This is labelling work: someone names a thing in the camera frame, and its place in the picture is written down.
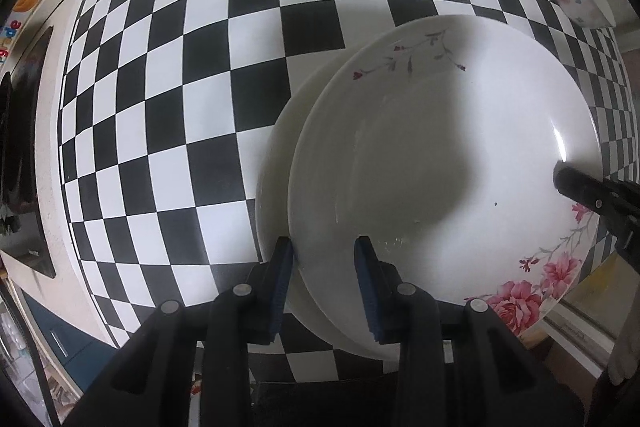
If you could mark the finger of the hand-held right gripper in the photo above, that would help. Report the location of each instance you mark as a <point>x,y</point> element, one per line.
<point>580,187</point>

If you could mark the blue cabinet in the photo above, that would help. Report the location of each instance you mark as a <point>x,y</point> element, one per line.
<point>60,337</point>

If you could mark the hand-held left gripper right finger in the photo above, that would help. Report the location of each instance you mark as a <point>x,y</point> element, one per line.
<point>365,287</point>

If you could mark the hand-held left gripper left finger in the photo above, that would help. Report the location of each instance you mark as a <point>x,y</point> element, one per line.
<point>282,287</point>

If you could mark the black and white checkered tablecloth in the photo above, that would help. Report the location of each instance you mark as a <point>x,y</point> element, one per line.
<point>200,107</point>

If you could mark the white plate with pink flowers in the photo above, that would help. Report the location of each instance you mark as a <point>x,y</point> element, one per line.
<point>425,157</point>

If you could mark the black induction cooktop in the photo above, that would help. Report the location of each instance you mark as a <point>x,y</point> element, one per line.
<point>30,227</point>

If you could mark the plain white plate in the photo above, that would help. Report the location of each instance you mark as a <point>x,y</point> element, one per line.
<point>272,187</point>

